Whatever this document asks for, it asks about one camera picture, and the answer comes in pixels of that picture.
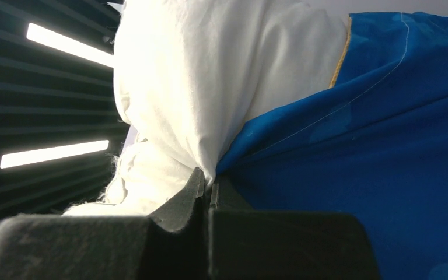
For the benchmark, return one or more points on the yellow and blue pillowcase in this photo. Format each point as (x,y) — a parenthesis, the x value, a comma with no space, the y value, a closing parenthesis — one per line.
(374,144)

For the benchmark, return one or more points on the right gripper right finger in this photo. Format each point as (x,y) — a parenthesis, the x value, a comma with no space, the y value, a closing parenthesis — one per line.
(244,243)

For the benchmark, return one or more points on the white pillow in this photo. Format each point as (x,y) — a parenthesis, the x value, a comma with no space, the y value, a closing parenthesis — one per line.
(189,74)

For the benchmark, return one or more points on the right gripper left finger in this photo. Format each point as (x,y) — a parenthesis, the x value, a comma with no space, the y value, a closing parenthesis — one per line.
(166,244)

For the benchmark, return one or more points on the ceiling light strip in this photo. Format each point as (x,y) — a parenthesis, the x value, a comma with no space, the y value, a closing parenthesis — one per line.
(49,38)
(53,153)

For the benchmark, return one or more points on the upper ceiling light strip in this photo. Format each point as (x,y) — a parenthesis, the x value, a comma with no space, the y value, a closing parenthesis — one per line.
(49,38)

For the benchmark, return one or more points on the lower ceiling light strip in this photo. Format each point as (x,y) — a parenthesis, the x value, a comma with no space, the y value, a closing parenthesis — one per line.
(53,153)

